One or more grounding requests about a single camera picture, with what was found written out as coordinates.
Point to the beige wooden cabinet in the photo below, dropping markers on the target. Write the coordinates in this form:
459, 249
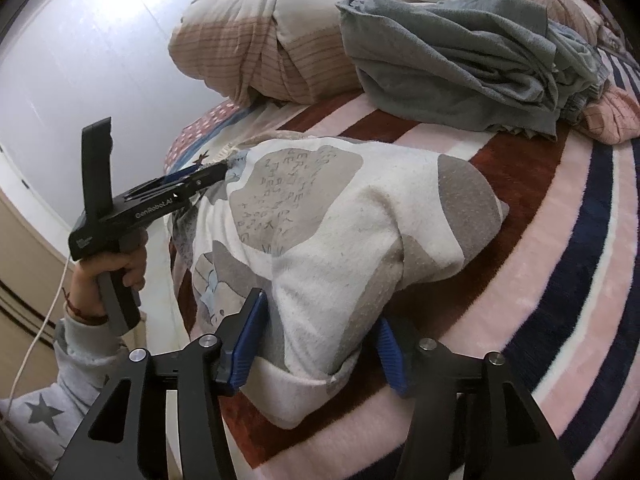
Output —
25, 260

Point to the pink checked garment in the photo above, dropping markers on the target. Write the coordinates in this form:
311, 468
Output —
615, 115

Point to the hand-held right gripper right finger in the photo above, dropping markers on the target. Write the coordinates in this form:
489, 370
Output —
390, 355

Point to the pink striped quilt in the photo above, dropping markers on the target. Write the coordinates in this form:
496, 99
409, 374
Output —
250, 50

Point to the pink navy striped blanket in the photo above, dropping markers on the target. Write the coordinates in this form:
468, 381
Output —
550, 285

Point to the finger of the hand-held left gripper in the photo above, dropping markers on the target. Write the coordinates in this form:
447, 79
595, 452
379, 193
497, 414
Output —
200, 176

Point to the light grey garment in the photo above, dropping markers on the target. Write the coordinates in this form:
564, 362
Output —
575, 60

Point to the person's left forearm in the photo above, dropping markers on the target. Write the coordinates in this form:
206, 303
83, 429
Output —
50, 385

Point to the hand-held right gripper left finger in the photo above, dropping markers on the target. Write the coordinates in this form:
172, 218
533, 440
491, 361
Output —
247, 345

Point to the patterned bed sheet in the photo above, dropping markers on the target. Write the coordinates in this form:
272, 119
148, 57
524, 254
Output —
200, 130

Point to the person's left hand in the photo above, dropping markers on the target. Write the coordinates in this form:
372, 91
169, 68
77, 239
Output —
85, 290

